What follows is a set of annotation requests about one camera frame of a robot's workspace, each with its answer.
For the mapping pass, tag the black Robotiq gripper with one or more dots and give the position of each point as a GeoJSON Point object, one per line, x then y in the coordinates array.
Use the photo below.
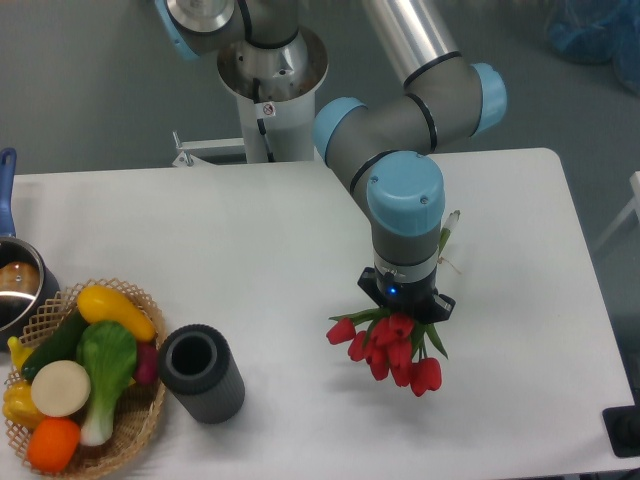
{"type": "Point", "coordinates": [421, 299]}

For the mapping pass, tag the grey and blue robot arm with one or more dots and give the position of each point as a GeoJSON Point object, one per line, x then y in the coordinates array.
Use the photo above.
{"type": "Point", "coordinates": [383, 157]}

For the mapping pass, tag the dark grey ribbed vase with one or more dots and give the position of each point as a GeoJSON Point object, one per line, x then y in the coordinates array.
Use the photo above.
{"type": "Point", "coordinates": [196, 365]}

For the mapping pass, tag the black device at table edge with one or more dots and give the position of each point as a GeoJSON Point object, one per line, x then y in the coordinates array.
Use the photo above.
{"type": "Point", "coordinates": [622, 426]}

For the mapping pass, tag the red radish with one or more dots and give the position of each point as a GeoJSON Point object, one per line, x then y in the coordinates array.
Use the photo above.
{"type": "Point", "coordinates": [146, 372]}

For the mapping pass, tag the green bok choy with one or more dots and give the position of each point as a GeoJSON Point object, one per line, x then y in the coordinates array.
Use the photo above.
{"type": "Point", "coordinates": [108, 353]}

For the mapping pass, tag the woven wicker basket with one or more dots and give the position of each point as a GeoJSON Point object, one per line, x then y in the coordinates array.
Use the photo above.
{"type": "Point", "coordinates": [137, 412]}

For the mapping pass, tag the blue plastic bag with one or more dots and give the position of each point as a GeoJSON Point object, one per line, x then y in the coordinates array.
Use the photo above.
{"type": "Point", "coordinates": [597, 32]}

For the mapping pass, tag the yellow squash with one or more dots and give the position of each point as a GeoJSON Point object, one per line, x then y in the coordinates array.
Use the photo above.
{"type": "Point", "coordinates": [97, 303]}

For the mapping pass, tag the dark green cucumber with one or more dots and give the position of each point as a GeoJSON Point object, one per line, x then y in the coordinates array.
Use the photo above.
{"type": "Point", "coordinates": [61, 344]}

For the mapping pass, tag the cream round disc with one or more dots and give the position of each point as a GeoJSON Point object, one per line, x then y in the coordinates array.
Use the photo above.
{"type": "Point", "coordinates": [61, 388]}

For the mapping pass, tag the orange fruit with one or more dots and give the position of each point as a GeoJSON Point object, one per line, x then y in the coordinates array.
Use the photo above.
{"type": "Point", "coordinates": [52, 444]}

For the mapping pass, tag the yellow banana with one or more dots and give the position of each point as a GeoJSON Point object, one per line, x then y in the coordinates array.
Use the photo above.
{"type": "Point", "coordinates": [19, 353]}

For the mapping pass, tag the yellow bell pepper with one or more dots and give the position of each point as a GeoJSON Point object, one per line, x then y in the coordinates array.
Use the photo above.
{"type": "Point", "coordinates": [19, 408]}

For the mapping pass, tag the white frame at right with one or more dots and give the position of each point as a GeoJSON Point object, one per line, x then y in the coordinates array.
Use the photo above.
{"type": "Point", "coordinates": [622, 224]}

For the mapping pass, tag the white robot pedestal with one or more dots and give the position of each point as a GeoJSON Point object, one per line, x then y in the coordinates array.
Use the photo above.
{"type": "Point", "coordinates": [274, 91]}

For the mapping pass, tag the blue handled saucepan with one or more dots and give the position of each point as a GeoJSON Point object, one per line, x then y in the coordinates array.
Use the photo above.
{"type": "Point", "coordinates": [26, 281]}

